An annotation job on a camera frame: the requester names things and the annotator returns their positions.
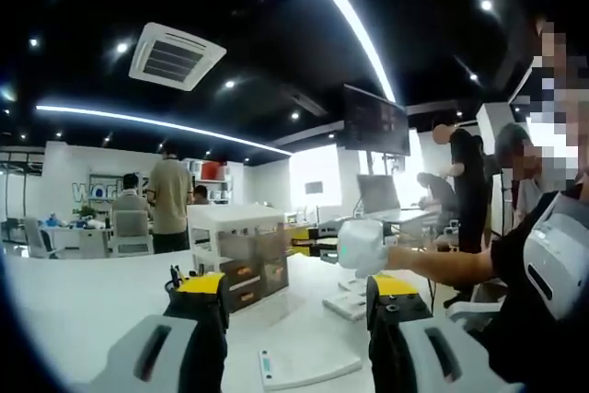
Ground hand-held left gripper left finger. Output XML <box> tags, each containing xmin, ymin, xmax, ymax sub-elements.
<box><xmin>89</xmin><ymin>272</ymin><xmax>231</xmax><ymax>393</ymax></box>

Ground thick sticky note stack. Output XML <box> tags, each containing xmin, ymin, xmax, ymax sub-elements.
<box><xmin>321</xmin><ymin>290</ymin><xmax>369</xmax><ymax>322</ymax></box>

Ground open grey laptop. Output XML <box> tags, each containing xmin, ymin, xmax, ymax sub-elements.
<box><xmin>356</xmin><ymin>174</ymin><xmax>433</xmax><ymax>224</ymax></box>

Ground white desk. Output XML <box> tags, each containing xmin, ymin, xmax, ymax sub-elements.
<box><xmin>0</xmin><ymin>252</ymin><xmax>443</xmax><ymax>393</ymax></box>

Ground black mesh pen holder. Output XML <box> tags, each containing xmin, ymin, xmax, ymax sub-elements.
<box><xmin>164</xmin><ymin>278</ymin><xmax>190</xmax><ymax>302</ymax></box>

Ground grey mesh office chair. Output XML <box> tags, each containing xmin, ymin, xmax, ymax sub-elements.
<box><xmin>110</xmin><ymin>209</ymin><xmax>156</xmax><ymax>256</ymax></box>

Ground curved ceiling light strip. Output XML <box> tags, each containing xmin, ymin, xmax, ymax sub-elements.
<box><xmin>35</xmin><ymin>104</ymin><xmax>295</xmax><ymax>157</ymax></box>

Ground beige plastic drawer cabinet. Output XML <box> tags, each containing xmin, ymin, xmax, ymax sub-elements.
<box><xmin>186</xmin><ymin>202</ymin><xmax>291</xmax><ymax>314</ymax></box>

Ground hanging black monitor screen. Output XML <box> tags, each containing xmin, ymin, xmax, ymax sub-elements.
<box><xmin>342</xmin><ymin>83</ymin><xmax>412</xmax><ymax>157</ymax></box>

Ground white chest device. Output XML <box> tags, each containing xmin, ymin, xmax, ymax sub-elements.
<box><xmin>523</xmin><ymin>192</ymin><xmax>589</xmax><ymax>320</ymax></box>

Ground person's upper body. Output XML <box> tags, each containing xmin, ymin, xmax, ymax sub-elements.
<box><xmin>478</xmin><ymin>185</ymin><xmax>589</xmax><ymax>393</ymax></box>

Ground wall shelf with storage boxes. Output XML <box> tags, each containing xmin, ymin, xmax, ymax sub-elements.
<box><xmin>183</xmin><ymin>158</ymin><xmax>240</xmax><ymax>205</ymax></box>

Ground long straight ceiling light strip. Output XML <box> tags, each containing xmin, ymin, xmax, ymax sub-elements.
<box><xmin>289</xmin><ymin>0</ymin><xmax>398</xmax><ymax>104</ymax></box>

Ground ceiling air conditioner vent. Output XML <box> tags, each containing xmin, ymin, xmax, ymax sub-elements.
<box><xmin>127</xmin><ymin>21</ymin><xmax>228</xmax><ymax>93</ymax></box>

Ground red storage box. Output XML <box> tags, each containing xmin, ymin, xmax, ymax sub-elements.
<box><xmin>201</xmin><ymin>161</ymin><xmax>228</xmax><ymax>181</ymax></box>

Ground white desk chair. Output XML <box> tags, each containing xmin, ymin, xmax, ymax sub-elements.
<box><xmin>445</xmin><ymin>282</ymin><xmax>507</xmax><ymax>332</ymax></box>

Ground round ceiling spotlights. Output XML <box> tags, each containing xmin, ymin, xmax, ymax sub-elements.
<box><xmin>27</xmin><ymin>0</ymin><xmax>528</xmax><ymax>144</ymax></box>

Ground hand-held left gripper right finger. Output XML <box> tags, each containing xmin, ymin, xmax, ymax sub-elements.
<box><xmin>365</xmin><ymin>274</ymin><xmax>525</xmax><ymax>393</ymax></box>

